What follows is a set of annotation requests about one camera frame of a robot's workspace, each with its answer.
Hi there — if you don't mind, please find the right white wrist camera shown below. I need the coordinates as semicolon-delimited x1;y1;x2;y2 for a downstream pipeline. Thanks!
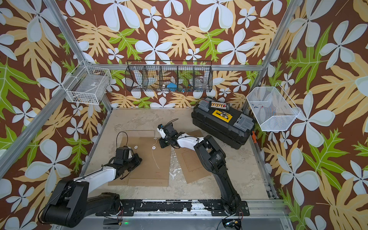
157;124;167;139

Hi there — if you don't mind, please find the white wire basket right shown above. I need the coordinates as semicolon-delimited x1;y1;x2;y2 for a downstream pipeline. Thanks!
247;84;301;132

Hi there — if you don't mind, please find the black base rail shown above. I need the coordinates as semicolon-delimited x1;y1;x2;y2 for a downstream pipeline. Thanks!
97;199;254;217

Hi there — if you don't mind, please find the white wire basket left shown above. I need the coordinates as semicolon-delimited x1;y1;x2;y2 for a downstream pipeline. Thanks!
63;61;112;105

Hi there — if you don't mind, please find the black wire basket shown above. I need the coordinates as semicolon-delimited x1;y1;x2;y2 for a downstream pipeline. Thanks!
124;60;213;93

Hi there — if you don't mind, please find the white wire basket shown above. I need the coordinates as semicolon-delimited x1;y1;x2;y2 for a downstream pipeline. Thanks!
63;61;112;105
247;84;301;132

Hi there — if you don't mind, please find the brown kraft file bag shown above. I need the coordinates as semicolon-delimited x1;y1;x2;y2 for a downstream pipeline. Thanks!
108;130;155;186
173;129;213;184
127;137;171;187

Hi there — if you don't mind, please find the black yellow toolbox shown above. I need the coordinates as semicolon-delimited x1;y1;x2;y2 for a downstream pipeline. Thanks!
191;97;256;150

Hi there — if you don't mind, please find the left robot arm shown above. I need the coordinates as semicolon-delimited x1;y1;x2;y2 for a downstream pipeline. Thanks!
37;146;142;228

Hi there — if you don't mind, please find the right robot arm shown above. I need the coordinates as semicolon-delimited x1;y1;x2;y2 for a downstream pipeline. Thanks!
157;122;241;215

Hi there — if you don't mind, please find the blue object in basket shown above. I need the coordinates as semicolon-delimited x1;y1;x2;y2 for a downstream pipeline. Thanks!
166;83;177;92

